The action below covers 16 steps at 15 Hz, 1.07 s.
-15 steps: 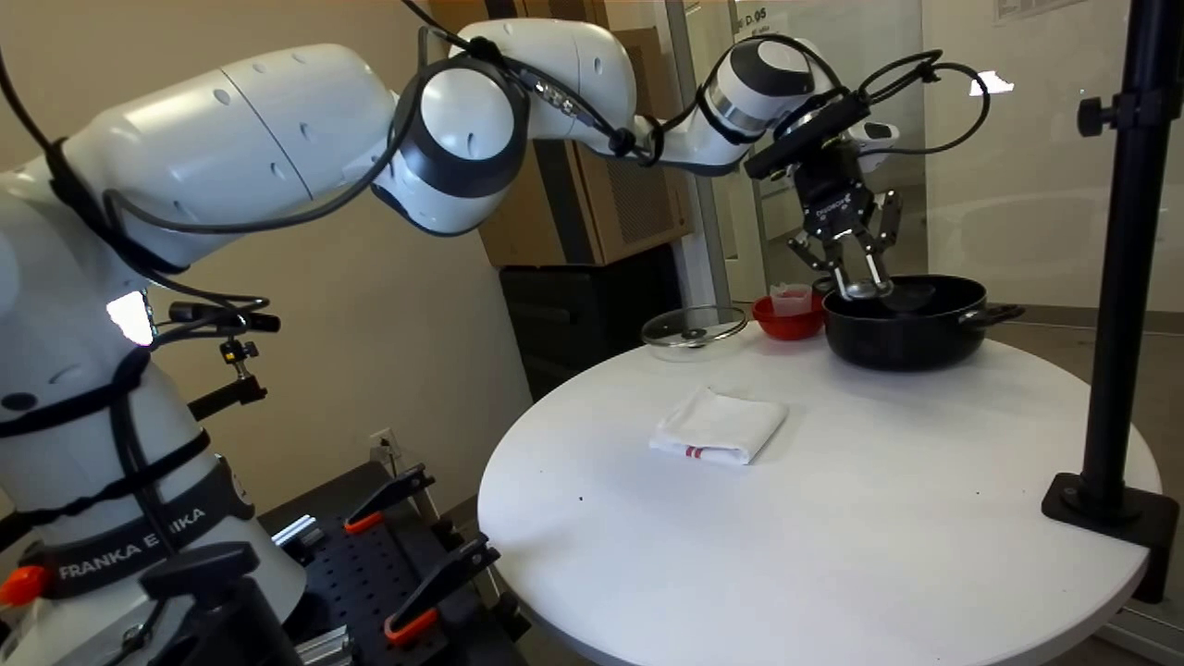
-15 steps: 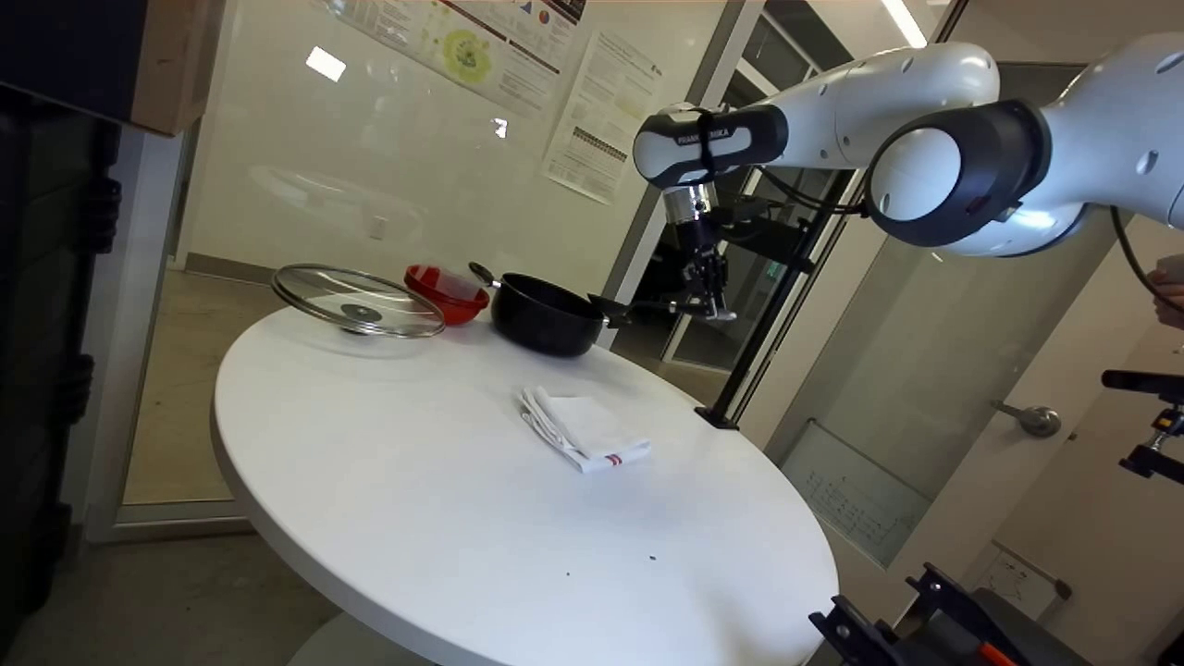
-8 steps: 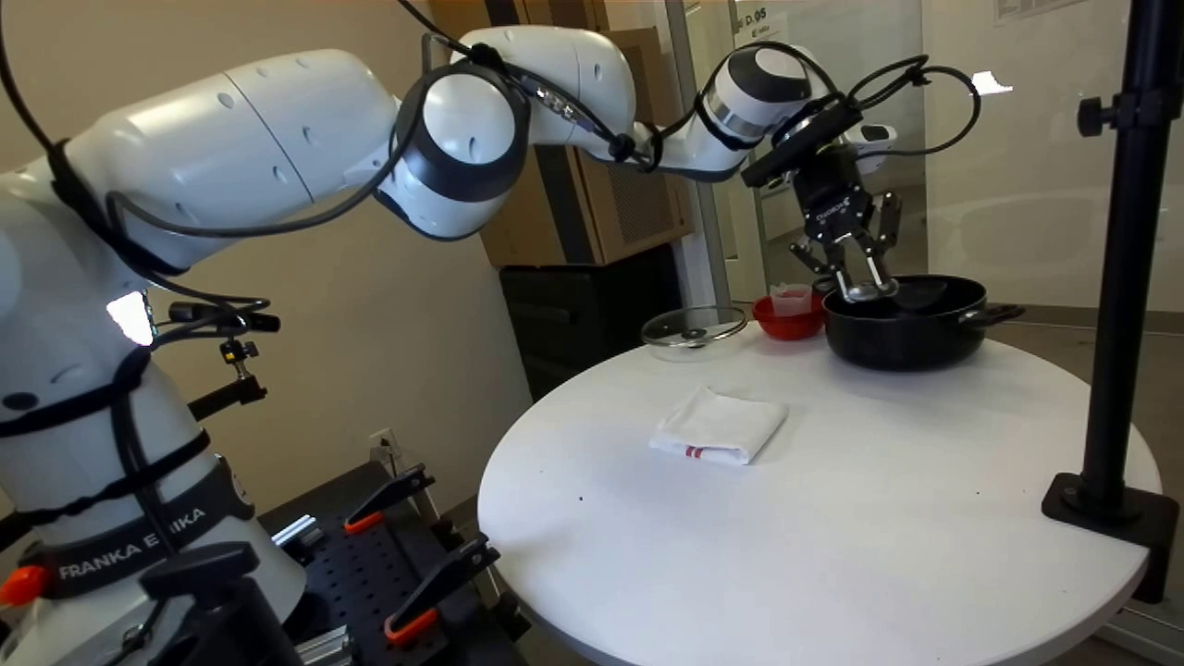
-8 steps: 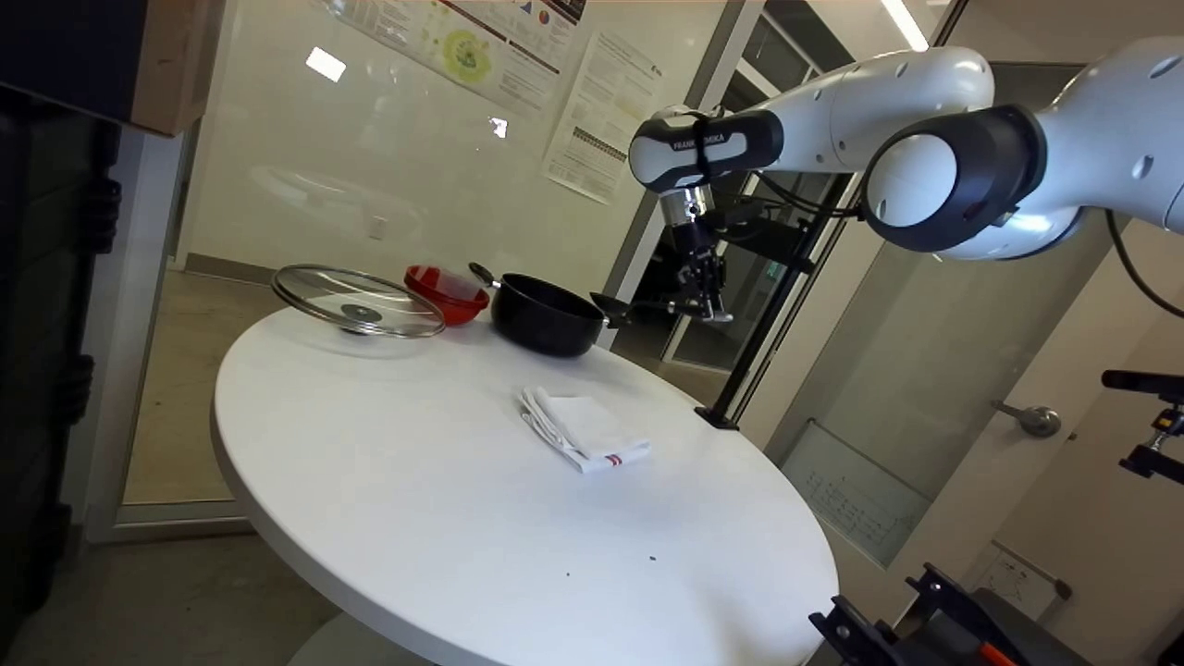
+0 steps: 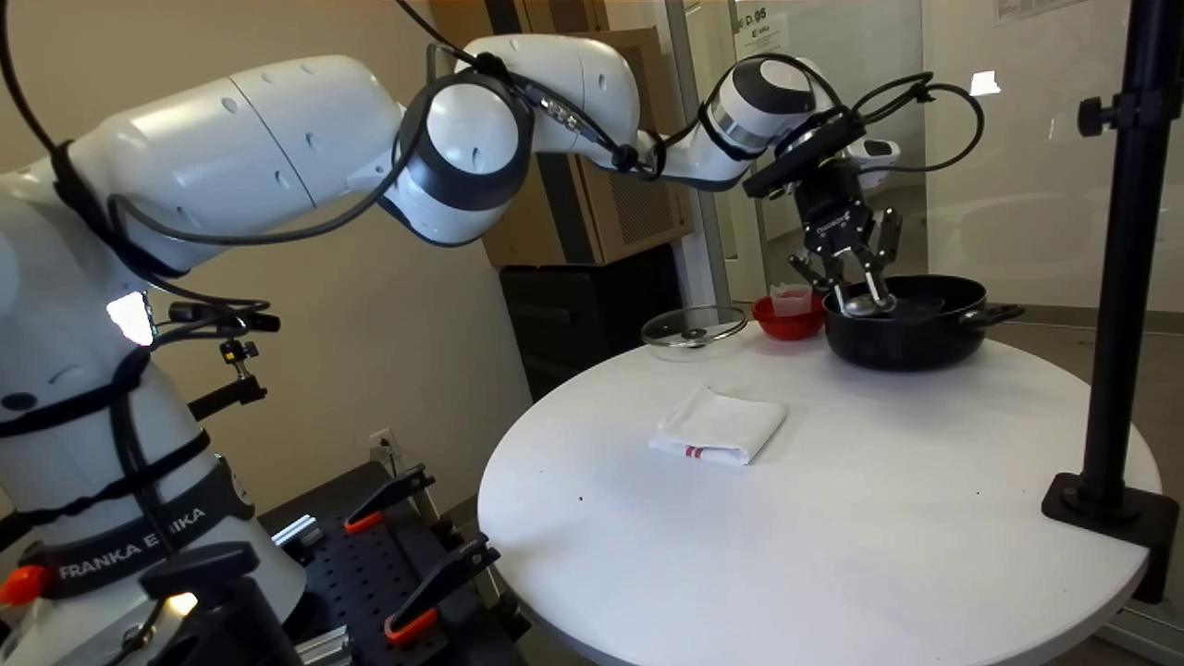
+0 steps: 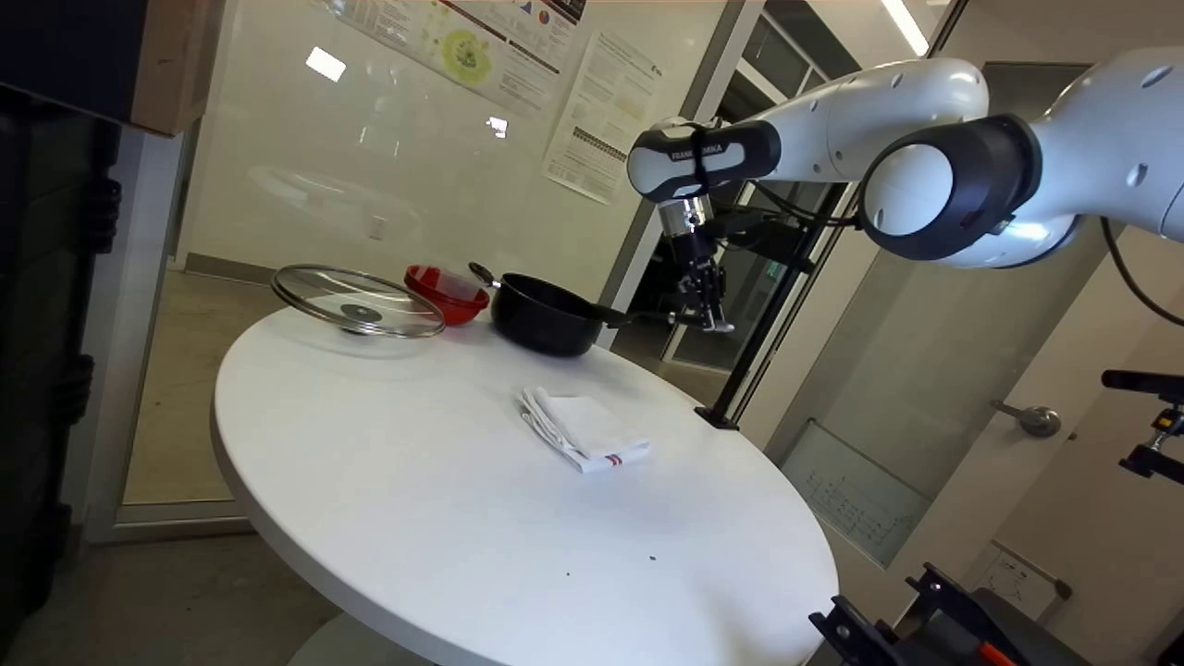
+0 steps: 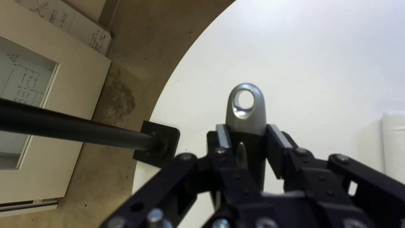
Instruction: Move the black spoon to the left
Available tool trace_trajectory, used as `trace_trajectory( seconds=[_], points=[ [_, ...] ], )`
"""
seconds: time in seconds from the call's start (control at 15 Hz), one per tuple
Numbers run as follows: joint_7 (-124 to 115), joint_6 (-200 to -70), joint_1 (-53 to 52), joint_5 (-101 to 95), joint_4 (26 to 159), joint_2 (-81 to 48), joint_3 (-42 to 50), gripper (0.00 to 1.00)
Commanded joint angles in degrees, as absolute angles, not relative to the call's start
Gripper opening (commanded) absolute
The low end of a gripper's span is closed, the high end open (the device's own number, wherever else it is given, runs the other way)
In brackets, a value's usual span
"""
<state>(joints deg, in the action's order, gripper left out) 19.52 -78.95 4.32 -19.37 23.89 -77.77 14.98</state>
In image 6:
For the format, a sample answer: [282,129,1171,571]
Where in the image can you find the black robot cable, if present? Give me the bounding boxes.
[738,178,1184,333]

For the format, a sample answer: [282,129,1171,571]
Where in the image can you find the black camera stand pole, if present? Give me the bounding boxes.
[699,181,866,436]

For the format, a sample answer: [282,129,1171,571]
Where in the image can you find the silver door handle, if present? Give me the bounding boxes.
[997,397,1065,445]

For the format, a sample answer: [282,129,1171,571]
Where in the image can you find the large wall poster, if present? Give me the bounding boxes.
[322,0,594,123]

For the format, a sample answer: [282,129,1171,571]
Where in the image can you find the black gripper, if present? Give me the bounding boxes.
[669,229,738,333]

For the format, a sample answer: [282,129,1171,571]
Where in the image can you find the black cabinet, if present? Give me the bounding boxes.
[0,82,126,651]

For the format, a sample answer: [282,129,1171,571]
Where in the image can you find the metal framed glass door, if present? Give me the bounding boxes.
[639,11,874,375]

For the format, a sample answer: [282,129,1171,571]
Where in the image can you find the grey door vent panel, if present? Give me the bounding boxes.
[776,419,932,571]

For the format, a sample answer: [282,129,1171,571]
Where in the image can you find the black cooking pot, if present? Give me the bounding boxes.
[463,260,628,362]

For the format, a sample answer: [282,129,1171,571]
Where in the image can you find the white paper notice sheet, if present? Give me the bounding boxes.
[541,28,665,212]

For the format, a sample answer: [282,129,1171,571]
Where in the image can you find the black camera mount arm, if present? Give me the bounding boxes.
[1099,367,1184,487]

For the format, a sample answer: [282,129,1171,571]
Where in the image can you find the red plastic cup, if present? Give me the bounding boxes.
[401,260,494,328]

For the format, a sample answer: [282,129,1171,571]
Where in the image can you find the glass pot lid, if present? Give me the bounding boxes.
[267,260,449,345]

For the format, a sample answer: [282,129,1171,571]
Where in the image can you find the white wall plate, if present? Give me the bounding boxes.
[982,537,1075,621]

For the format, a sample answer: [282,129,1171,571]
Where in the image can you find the black clamp orange handle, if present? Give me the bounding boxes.
[808,593,909,666]
[902,561,1028,666]

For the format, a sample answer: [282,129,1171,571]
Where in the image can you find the ceiling light strip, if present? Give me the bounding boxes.
[876,0,938,58]

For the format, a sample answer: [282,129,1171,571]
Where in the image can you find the white folded cloth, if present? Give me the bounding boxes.
[512,384,654,478]

